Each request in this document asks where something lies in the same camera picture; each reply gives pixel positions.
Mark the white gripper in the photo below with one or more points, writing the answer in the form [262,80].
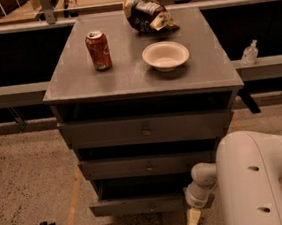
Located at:
[194,198]

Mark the grey bottom drawer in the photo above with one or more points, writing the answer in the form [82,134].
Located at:
[140,195]

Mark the grey drawer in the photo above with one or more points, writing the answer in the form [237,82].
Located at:
[144,166]
[154,129]
[140,195]

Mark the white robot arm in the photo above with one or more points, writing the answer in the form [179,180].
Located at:
[248,172]

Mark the grey middle drawer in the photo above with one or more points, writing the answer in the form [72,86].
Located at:
[144,166]

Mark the grey wooden drawer cabinet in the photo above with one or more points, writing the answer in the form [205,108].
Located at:
[132,89]

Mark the grey top drawer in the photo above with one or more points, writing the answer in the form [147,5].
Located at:
[154,129]

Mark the white paper bowl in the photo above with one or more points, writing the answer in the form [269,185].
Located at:
[165,56]

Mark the clear sanitizer pump bottle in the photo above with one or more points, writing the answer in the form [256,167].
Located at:
[250,54]

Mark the red soda can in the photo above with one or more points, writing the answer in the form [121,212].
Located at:
[98,48]

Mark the crumpled chip bag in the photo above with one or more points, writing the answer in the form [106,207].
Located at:
[148,16]

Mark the grey metal rail fence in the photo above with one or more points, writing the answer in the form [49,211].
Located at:
[11,93]

